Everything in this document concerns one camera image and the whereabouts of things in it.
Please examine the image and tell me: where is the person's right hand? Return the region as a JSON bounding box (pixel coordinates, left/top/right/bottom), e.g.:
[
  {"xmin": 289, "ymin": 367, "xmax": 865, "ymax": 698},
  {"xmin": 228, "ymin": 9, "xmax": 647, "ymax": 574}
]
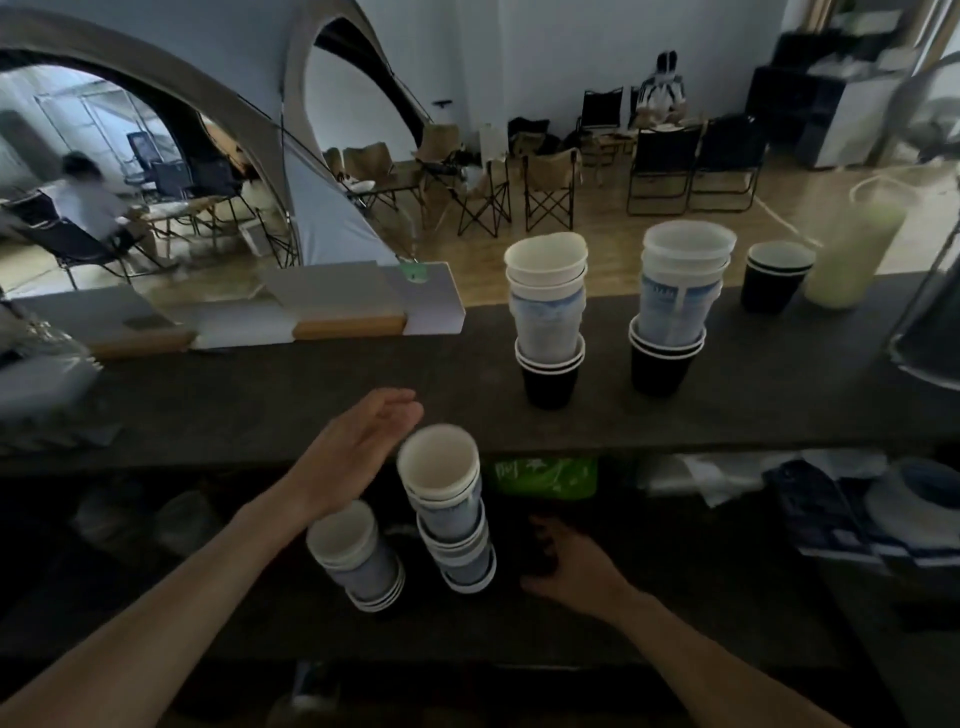
[{"xmin": 522, "ymin": 515, "xmax": 639, "ymax": 626}]

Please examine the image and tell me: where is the person's left hand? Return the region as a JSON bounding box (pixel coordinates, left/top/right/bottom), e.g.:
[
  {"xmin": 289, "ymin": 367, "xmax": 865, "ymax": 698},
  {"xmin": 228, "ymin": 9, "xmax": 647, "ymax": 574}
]
[{"xmin": 296, "ymin": 387, "xmax": 426, "ymax": 521}]

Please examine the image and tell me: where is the person's right forearm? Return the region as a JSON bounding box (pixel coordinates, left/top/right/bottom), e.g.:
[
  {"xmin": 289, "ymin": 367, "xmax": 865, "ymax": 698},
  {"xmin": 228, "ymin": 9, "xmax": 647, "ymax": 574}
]
[{"xmin": 611, "ymin": 591, "xmax": 852, "ymax": 728}]

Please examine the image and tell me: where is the person's left forearm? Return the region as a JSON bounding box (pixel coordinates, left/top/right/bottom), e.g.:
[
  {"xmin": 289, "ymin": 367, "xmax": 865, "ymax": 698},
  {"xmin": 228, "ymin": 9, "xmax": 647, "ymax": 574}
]
[{"xmin": 0, "ymin": 468, "xmax": 335, "ymax": 728}]

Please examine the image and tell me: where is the green plastic packet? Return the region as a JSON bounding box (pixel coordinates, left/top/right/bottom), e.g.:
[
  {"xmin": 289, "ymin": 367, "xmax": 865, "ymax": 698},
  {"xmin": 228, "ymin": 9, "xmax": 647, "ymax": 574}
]
[{"xmin": 493, "ymin": 456, "xmax": 600, "ymax": 498}]

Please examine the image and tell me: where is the blue printed paper cup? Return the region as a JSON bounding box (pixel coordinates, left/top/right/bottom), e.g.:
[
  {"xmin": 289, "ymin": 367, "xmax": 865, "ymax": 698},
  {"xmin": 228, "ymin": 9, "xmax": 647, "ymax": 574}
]
[
  {"xmin": 637, "ymin": 274, "xmax": 725, "ymax": 351},
  {"xmin": 510, "ymin": 288, "xmax": 587, "ymax": 366},
  {"xmin": 345, "ymin": 558, "xmax": 407, "ymax": 614},
  {"xmin": 396, "ymin": 423, "xmax": 482, "ymax": 543},
  {"xmin": 416, "ymin": 502, "xmax": 489, "ymax": 565},
  {"xmin": 438, "ymin": 543, "xmax": 498, "ymax": 595},
  {"xmin": 306, "ymin": 501, "xmax": 399, "ymax": 597}
]

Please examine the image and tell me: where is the white box with wooden edges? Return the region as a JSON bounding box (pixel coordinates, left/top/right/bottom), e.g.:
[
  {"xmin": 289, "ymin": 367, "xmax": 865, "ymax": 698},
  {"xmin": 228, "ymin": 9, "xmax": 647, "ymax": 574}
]
[{"xmin": 186, "ymin": 261, "xmax": 467, "ymax": 351}]

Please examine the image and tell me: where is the black white-rimmed paper cup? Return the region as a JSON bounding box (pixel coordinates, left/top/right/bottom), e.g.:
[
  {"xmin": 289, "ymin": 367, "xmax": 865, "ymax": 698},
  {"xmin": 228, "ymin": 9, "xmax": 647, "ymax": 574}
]
[
  {"xmin": 517, "ymin": 356, "xmax": 584, "ymax": 411},
  {"xmin": 515, "ymin": 337, "xmax": 585, "ymax": 375},
  {"xmin": 741, "ymin": 261, "xmax": 811, "ymax": 315},
  {"xmin": 628, "ymin": 315, "xmax": 707, "ymax": 360},
  {"xmin": 746, "ymin": 240, "xmax": 817, "ymax": 276},
  {"xmin": 630, "ymin": 343, "xmax": 703, "ymax": 399}
]

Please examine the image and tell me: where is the white plastic bag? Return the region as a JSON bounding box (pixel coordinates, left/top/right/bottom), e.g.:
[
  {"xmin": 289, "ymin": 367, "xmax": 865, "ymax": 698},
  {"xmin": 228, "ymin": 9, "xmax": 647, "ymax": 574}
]
[{"xmin": 643, "ymin": 452, "xmax": 774, "ymax": 510}]

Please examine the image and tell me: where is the white paper cup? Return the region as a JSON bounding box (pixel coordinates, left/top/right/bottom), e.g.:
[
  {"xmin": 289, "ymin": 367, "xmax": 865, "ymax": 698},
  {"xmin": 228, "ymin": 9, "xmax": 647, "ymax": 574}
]
[
  {"xmin": 507, "ymin": 270, "xmax": 588, "ymax": 303},
  {"xmin": 641, "ymin": 251, "xmax": 732, "ymax": 286},
  {"xmin": 642, "ymin": 219, "xmax": 738, "ymax": 265},
  {"xmin": 504, "ymin": 231, "xmax": 589, "ymax": 290}
]

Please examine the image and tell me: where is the black folding chair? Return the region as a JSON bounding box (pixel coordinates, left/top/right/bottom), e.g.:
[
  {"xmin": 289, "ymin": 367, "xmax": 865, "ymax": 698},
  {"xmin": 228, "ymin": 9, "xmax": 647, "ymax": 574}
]
[
  {"xmin": 687, "ymin": 114, "xmax": 769, "ymax": 214},
  {"xmin": 3, "ymin": 191, "xmax": 151, "ymax": 292},
  {"xmin": 626, "ymin": 123, "xmax": 705, "ymax": 218},
  {"xmin": 448, "ymin": 159, "xmax": 514, "ymax": 240},
  {"xmin": 576, "ymin": 87, "xmax": 626, "ymax": 170}
]

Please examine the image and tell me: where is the beige folding chair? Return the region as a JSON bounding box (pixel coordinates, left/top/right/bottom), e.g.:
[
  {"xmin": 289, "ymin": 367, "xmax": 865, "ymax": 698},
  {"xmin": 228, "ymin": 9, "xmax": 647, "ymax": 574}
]
[
  {"xmin": 341, "ymin": 141, "xmax": 423, "ymax": 216},
  {"xmin": 416, "ymin": 122, "xmax": 464, "ymax": 177},
  {"xmin": 522, "ymin": 147, "xmax": 583, "ymax": 234}
]

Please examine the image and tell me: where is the dark blue magazine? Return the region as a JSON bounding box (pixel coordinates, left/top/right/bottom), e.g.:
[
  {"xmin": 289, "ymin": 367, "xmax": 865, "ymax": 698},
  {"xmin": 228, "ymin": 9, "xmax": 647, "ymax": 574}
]
[{"xmin": 763, "ymin": 457, "xmax": 960, "ymax": 569}]

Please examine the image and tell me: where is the wooden folding table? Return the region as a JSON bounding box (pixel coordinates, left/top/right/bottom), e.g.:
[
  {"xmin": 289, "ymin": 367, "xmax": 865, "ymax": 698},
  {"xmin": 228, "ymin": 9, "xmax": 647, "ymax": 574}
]
[{"xmin": 131, "ymin": 193, "xmax": 230, "ymax": 252}]

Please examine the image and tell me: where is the clear plastic bag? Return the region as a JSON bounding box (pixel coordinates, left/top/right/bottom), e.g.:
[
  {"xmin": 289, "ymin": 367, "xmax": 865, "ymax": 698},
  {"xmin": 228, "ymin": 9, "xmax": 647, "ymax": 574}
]
[{"xmin": 0, "ymin": 296, "xmax": 125, "ymax": 455}]

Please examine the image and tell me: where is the black office chair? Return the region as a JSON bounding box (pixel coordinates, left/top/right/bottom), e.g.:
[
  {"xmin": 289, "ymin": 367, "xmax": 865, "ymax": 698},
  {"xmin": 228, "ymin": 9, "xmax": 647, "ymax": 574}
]
[{"xmin": 123, "ymin": 131, "xmax": 160, "ymax": 185}]

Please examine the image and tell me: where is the grey dome tent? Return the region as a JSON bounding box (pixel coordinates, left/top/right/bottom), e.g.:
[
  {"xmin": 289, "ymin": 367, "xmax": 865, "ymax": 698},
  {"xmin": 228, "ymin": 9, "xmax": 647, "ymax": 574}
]
[{"xmin": 0, "ymin": 0, "xmax": 444, "ymax": 270}]

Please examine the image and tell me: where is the clear cup of green drink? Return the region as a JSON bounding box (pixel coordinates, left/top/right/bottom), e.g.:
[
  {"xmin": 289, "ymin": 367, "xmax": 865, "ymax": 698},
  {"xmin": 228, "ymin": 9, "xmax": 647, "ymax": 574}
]
[{"xmin": 804, "ymin": 177, "xmax": 915, "ymax": 310}]

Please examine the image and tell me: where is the black cabinet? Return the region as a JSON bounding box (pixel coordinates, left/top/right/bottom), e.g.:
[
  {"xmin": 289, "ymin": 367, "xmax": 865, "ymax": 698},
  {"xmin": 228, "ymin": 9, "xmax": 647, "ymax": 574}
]
[{"xmin": 746, "ymin": 30, "xmax": 852, "ymax": 147}]

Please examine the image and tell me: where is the white office printer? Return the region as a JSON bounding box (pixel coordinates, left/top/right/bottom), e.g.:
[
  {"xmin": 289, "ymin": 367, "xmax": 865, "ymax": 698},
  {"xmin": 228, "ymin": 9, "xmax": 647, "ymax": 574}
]
[{"xmin": 795, "ymin": 66, "xmax": 905, "ymax": 171}]

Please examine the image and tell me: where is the electric fan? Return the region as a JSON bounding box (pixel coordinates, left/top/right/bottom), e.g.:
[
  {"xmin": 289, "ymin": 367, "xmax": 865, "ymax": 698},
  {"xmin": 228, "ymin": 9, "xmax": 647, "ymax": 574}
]
[{"xmin": 873, "ymin": 51, "xmax": 960, "ymax": 170}]

